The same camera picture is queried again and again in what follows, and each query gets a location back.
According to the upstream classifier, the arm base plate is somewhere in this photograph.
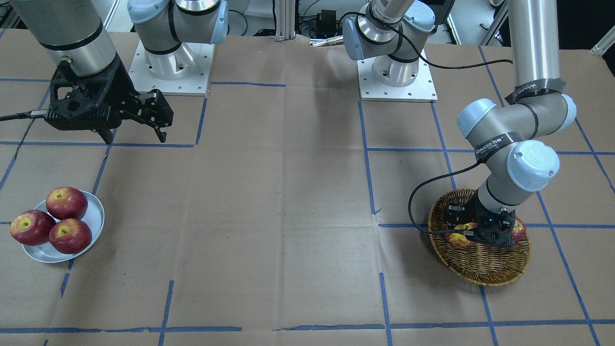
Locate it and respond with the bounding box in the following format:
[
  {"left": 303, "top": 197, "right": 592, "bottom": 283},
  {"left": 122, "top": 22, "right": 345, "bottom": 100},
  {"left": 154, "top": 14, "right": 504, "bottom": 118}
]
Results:
[
  {"left": 128, "top": 42, "right": 216, "bottom": 96},
  {"left": 357, "top": 56, "right": 439, "bottom": 102}
]

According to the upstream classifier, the red apple plate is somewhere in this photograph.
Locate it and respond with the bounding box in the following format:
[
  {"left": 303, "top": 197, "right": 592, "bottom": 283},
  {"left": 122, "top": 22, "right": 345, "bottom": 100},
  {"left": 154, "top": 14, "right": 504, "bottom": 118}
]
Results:
[
  {"left": 10, "top": 210, "right": 56, "bottom": 246},
  {"left": 49, "top": 219, "right": 92, "bottom": 254},
  {"left": 46, "top": 186, "right": 88, "bottom": 220}
]

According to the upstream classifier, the red apple plate back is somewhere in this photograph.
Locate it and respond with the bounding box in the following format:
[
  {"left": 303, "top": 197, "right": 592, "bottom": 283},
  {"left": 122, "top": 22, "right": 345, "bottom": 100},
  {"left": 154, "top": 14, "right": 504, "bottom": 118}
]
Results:
[{"left": 46, "top": 186, "right": 88, "bottom": 220}]

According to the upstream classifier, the yellow-red apple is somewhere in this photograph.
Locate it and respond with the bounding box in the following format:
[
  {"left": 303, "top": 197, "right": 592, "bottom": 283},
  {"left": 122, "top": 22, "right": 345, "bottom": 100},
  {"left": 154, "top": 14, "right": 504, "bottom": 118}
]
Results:
[{"left": 444, "top": 222, "right": 477, "bottom": 248}]

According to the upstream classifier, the black braided cable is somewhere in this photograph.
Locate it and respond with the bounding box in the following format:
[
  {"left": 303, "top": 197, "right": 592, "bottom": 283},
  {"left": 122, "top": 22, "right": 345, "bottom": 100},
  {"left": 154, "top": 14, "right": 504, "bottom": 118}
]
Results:
[{"left": 339, "top": 12, "right": 515, "bottom": 236}]

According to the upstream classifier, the woven wicker basket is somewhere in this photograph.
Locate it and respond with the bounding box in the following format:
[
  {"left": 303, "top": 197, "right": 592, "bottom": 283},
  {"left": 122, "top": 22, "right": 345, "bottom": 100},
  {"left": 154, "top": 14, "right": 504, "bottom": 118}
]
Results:
[{"left": 428, "top": 188, "right": 531, "bottom": 287}]

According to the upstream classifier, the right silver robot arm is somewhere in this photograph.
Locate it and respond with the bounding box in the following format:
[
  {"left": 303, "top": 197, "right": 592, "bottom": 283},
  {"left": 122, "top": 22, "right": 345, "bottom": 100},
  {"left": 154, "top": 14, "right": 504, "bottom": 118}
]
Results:
[{"left": 1, "top": 0, "right": 228, "bottom": 144}]

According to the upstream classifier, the red apple plate front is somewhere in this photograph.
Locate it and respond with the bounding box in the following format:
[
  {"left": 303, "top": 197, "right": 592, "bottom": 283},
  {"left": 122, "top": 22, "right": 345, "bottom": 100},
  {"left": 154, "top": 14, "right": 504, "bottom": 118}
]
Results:
[{"left": 49, "top": 219, "right": 92, "bottom": 254}]

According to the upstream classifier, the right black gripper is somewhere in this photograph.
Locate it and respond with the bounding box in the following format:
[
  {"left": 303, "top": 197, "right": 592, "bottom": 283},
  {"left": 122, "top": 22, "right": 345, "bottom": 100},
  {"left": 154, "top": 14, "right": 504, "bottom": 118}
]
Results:
[{"left": 44, "top": 55, "right": 174, "bottom": 145}]

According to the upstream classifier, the light blue plate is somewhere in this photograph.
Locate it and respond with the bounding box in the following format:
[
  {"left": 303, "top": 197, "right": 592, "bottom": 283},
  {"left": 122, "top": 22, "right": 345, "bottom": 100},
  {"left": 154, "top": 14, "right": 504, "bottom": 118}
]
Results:
[{"left": 22, "top": 191, "right": 105, "bottom": 263}]

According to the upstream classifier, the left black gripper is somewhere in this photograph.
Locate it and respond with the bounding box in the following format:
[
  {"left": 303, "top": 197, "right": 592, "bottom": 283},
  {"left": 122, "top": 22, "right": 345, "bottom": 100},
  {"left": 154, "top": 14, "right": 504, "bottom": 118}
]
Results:
[{"left": 443, "top": 199, "right": 517, "bottom": 248}]

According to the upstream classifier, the aluminium frame post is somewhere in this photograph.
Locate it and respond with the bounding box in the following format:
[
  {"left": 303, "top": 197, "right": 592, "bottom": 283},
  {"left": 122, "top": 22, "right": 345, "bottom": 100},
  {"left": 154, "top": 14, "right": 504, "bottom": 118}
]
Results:
[{"left": 272, "top": 0, "right": 298, "bottom": 42}]

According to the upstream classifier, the dark red basket apple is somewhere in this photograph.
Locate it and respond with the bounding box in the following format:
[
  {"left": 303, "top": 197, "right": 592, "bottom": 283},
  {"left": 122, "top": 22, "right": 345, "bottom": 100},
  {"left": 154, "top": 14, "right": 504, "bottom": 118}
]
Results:
[{"left": 512, "top": 217, "right": 526, "bottom": 245}]

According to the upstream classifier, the black power adapter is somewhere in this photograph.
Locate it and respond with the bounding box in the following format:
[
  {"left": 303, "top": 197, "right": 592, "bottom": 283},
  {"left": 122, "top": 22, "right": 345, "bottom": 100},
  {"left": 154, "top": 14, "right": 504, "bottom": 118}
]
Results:
[{"left": 316, "top": 9, "right": 338, "bottom": 37}]

